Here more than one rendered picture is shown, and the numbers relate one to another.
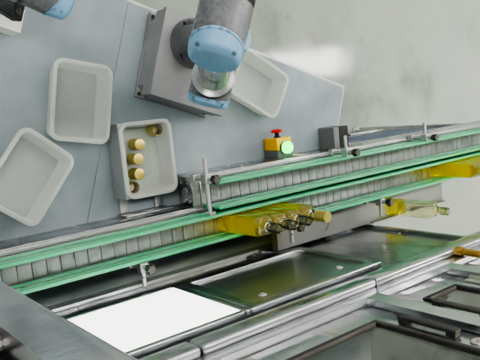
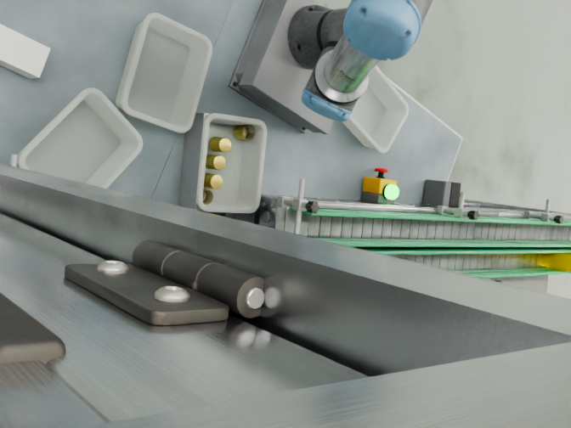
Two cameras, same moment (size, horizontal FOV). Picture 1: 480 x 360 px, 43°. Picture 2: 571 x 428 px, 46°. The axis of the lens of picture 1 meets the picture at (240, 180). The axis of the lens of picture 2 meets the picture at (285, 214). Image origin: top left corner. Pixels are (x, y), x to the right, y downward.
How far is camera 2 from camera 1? 31 cm
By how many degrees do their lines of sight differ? 3
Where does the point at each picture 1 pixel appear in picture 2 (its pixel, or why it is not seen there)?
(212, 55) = (379, 30)
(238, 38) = (418, 14)
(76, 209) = not seen: hidden behind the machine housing
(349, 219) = not seen: hidden behind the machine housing
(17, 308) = (268, 233)
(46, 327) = (419, 273)
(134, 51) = (240, 30)
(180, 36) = (303, 22)
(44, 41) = not seen: outside the picture
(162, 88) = (268, 81)
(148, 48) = (259, 31)
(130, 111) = (219, 104)
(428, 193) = (532, 284)
